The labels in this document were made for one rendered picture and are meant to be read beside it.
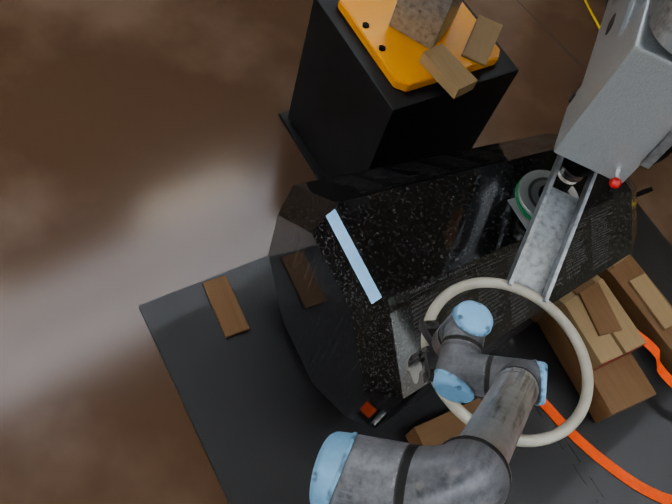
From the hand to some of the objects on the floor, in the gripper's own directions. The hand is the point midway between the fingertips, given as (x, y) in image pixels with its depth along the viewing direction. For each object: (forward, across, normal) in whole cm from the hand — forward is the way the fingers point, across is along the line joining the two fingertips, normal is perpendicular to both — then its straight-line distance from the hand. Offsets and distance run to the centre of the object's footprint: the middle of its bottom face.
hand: (420, 368), depth 185 cm
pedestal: (+82, +34, +142) cm, 168 cm away
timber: (+86, +41, +4) cm, 95 cm away
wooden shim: (+86, -40, +62) cm, 113 cm away
